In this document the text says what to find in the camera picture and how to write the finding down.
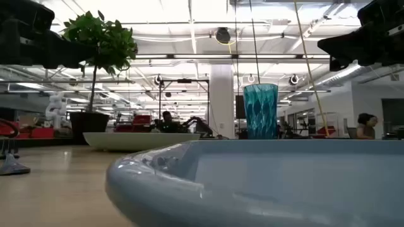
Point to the black background robot arm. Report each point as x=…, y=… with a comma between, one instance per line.
x=199, y=124

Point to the blue plastic tray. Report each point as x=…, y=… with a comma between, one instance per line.
x=284, y=179

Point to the person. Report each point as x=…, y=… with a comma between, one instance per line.
x=365, y=127
x=167, y=124

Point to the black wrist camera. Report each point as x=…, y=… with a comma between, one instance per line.
x=383, y=12
x=25, y=14

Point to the teal faceted plastic cup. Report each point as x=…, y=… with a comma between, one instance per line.
x=260, y=110

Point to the red equipment piece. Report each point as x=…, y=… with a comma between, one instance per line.
x=328, y=130

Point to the white robot figure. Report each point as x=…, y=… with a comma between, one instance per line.
x=57, y=110

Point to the black rectangular panel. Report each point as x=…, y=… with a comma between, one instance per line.
x=240, y=107

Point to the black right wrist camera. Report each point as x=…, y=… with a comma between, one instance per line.
x=383, y=12

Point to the black and red chair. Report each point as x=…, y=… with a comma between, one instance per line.
x=8, y=129

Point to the potted green tree black pot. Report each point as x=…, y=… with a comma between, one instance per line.
x=101, y=41

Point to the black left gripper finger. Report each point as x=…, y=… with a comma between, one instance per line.
x=69, y=55

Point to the low red box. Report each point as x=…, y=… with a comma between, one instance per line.
x=38, y=133

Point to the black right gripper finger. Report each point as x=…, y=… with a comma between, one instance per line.
x=350, y=47

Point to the red tool chest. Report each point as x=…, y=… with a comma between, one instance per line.
x=139, y=121

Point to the pale green plate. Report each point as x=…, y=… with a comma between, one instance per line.
x=139, y=142

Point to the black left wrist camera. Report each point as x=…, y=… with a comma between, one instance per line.
x=25, y=14

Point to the black metal frame stand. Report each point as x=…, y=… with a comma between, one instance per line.
x=160, y=101

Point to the grey office chair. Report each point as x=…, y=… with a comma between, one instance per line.
x=352, y=132

